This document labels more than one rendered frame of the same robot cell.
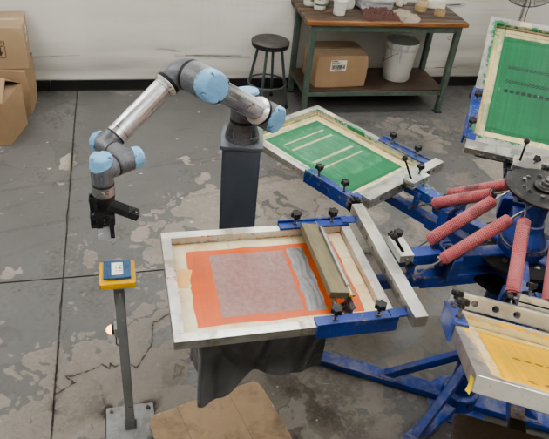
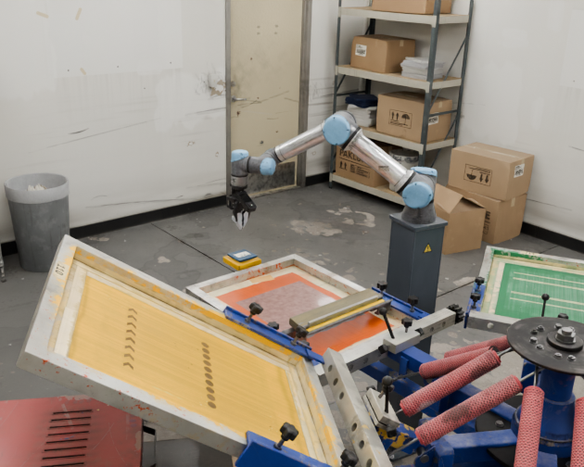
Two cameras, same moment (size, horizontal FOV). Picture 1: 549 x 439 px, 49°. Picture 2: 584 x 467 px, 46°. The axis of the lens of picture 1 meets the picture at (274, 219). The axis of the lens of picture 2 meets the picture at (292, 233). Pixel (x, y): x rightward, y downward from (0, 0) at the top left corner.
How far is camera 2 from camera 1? 2.31 m
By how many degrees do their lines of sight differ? 58
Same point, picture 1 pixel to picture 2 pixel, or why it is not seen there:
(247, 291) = (275, 304)
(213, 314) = (234, 298)
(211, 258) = (298, 282)
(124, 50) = not seen: outside the picture
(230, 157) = (396, 229)
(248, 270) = (302, 299)
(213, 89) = (331, 131)
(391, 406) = not seen: outside the picture
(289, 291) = not seen: hidden behind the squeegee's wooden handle
